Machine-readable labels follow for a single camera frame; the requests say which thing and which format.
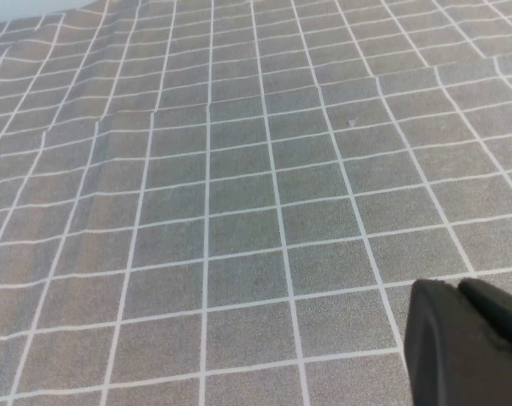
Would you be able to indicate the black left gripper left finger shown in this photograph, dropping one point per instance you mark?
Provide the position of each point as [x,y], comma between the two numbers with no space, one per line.
[450,355]

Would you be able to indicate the grey white-grid tablecloth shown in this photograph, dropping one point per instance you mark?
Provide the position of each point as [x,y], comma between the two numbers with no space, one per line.
[221,177]

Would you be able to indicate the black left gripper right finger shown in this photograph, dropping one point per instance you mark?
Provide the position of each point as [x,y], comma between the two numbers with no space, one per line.
[497,313]

